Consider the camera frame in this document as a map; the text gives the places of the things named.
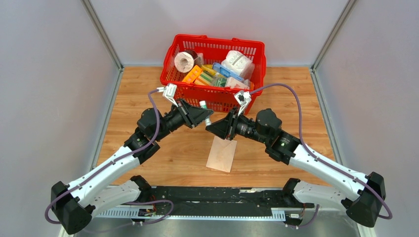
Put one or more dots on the blue plastic package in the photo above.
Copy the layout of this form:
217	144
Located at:
226	72

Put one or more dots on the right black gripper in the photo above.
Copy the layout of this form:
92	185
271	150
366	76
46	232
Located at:
225	128

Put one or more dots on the cream paper envelope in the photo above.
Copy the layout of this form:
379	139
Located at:
221	154

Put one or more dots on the red plastic shopping basket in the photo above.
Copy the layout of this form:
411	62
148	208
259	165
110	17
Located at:
214	50

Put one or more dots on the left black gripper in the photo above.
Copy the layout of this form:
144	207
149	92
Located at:
192	115

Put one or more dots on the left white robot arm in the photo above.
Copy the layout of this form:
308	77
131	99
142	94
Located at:
75	204

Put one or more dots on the wrapped white tissue pack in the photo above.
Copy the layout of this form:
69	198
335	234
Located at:
239	64

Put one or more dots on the green white glue stick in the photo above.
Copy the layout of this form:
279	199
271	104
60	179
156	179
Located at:
203	104

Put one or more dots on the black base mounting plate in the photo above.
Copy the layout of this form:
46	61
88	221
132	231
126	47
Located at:
219	201

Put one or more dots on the green yellow sponge pack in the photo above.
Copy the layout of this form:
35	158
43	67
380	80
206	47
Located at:
204	79

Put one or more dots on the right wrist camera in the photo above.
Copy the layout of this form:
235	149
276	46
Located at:
244	99

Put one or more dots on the orange plastic box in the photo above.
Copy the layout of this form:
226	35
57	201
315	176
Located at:
193	74

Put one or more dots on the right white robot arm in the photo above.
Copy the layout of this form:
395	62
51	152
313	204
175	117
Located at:
361	196

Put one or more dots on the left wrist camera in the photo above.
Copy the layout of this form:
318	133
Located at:
168	92

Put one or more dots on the white small box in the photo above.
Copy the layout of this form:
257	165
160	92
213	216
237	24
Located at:
234	83

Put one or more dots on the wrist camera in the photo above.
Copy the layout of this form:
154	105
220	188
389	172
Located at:
168	92
244	99

